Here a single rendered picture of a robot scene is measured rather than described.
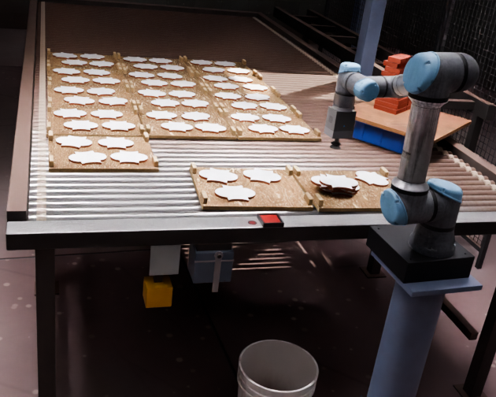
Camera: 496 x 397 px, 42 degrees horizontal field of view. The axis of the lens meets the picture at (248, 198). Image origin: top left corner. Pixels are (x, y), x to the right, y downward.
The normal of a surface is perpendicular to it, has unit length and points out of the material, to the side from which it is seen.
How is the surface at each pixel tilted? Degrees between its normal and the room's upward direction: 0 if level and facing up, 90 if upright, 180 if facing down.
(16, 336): 0
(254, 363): 87
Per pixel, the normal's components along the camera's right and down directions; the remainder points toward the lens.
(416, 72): -0.91, -0.04
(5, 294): 0.11, -0.90
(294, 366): -0.62, 0.21
